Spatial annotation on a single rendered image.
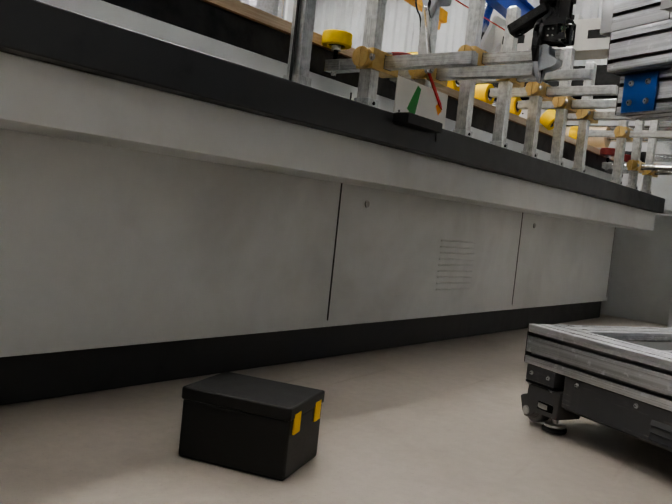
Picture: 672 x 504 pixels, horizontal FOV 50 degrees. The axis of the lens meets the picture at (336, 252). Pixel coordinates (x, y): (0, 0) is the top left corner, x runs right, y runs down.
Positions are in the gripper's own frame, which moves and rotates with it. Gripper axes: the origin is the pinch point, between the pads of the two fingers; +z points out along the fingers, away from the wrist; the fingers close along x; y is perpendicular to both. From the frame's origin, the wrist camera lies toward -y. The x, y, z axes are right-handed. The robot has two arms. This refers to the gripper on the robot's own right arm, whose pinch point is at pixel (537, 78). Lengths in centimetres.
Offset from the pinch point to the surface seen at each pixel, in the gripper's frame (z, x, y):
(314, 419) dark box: 75, -79, 2
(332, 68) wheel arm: 1, -27, -45
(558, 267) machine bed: 54, 164, -51
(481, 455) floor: 83, -47, 19
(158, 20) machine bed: 2, -78, -51
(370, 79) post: 5.7, -30.7, -29.4
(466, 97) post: 0.7, 19.1, -30.2
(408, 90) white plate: 5.2, -14.6, -28.7
